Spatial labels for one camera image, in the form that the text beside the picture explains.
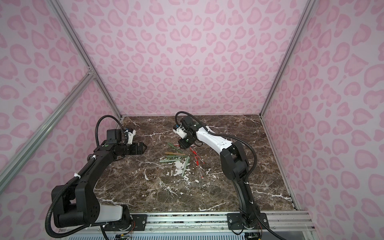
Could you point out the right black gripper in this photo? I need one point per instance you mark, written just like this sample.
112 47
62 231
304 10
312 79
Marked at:
184 144

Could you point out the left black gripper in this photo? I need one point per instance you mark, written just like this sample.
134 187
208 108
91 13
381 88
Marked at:
135 151

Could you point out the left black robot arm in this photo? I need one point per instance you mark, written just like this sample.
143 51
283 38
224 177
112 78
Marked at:
75 206

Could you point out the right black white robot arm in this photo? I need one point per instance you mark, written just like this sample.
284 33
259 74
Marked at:
238 160

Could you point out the green pen upper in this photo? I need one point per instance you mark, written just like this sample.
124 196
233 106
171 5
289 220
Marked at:
174 147

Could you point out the green pen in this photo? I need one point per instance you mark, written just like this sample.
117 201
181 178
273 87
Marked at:
174 147
175 156
169 160

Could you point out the green pen middle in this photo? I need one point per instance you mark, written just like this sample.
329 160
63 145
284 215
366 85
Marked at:
175 156

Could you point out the green pen vertical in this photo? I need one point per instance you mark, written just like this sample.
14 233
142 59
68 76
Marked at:
185 166

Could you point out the green pen lower left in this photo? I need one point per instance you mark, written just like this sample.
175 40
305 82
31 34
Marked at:
169 160

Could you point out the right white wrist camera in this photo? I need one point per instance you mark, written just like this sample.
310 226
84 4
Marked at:
180 131

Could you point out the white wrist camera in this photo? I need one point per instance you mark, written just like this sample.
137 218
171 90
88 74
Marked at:
129 134
180 131

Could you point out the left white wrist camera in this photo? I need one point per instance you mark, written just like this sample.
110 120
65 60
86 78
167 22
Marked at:
129 134

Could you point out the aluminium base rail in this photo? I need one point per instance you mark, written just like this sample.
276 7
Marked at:
290 225

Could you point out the diagonal aluminium frame bar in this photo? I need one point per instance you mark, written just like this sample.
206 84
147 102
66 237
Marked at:
19 160

